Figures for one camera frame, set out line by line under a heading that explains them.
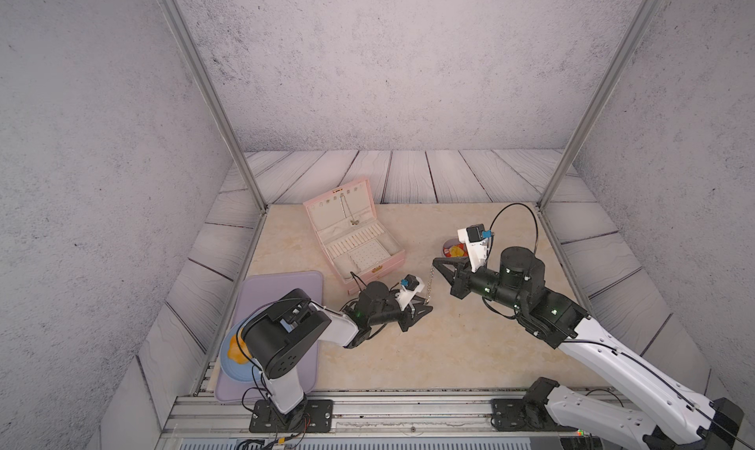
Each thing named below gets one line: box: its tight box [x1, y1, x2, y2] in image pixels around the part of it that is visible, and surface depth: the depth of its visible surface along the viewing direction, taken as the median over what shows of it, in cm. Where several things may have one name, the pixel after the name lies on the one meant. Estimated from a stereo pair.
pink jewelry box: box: [302, 176, 406, 295], surface depth 101 cm
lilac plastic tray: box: [302, 339, 320, 395], surface depth 82 cm
